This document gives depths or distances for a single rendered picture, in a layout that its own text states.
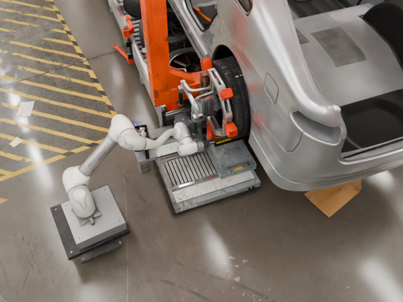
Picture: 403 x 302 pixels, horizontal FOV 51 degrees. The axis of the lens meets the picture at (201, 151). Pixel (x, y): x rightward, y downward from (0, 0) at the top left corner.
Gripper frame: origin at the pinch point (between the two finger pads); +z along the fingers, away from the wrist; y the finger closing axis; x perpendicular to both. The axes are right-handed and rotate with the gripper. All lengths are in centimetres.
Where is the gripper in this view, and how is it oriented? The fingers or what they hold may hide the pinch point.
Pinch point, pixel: (225, 137)
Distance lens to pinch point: 345.8
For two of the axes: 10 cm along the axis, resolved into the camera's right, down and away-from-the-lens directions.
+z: 9.3, -2.7, 2.3
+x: -2.4, -9.6, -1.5
